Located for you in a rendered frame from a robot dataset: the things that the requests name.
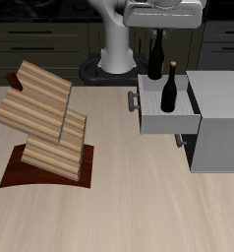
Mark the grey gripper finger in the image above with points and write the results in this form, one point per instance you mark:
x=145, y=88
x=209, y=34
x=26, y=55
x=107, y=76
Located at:
x=168, y=31
x=153, y=31

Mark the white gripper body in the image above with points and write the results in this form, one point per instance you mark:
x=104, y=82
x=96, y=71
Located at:
x=161, y=17

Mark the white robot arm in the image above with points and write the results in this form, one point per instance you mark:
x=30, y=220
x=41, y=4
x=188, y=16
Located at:
x=117, y=42

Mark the plain dark wine bottle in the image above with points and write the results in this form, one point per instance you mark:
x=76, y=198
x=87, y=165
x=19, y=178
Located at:
x=155, y=60

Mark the dark wine bottle with cork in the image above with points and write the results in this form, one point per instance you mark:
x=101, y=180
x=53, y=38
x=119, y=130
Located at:
x=169, y=93

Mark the grey cabinet drawer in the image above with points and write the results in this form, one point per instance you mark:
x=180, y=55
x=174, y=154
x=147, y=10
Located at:
x=169, y=124

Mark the wooden slatted wine rack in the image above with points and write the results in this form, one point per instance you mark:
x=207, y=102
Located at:
x=46, y=131

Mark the grey kitchen cupboard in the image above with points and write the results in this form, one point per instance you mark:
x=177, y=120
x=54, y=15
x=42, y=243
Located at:
x=222, y=42

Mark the dark kitchen cupboards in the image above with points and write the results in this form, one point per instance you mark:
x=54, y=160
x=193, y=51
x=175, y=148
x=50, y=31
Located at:
x=56, y=39

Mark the grey cabinet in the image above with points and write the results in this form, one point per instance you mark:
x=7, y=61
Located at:
x=220, y=121

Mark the black kitchen countertop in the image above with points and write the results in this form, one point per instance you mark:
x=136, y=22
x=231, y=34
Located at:
x=40, y=10

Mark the flat black base plate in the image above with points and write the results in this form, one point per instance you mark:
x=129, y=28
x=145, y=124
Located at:
x=89, y=70

